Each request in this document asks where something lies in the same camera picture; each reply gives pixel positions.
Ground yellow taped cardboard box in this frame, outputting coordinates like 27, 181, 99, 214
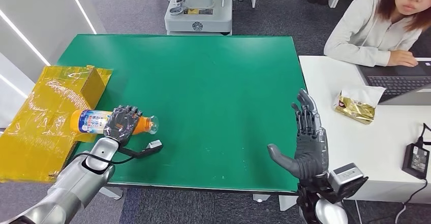
0, 65, 113, 183

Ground orange bottle with clear cap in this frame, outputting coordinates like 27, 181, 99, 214
70, 109, 160, 136

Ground grey laptop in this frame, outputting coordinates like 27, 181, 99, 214
356, 57, 431, 106

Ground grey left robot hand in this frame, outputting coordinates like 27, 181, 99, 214
103, 105, 144, 147

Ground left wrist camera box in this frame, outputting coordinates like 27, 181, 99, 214
117, 140, 164, 159

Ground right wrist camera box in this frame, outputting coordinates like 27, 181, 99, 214
313, 163, 370, 205

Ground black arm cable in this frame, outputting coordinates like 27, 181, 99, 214
69, 151, 135, 166

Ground person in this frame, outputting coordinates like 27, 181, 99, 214
323, 0, 431, 68

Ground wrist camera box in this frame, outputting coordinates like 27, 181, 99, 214
313, 163, 370, 205
117, 140, 164, 159

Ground person's hand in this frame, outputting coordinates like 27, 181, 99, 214
386, 50, 419, 68

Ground black power adapter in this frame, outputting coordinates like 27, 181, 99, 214
402, 143, 430, 180

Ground black adapter cable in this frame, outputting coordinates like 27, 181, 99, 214
394, 178, 429, 224
417, 123, 431, 146

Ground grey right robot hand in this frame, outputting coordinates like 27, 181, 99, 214
267, 88, 330, 182

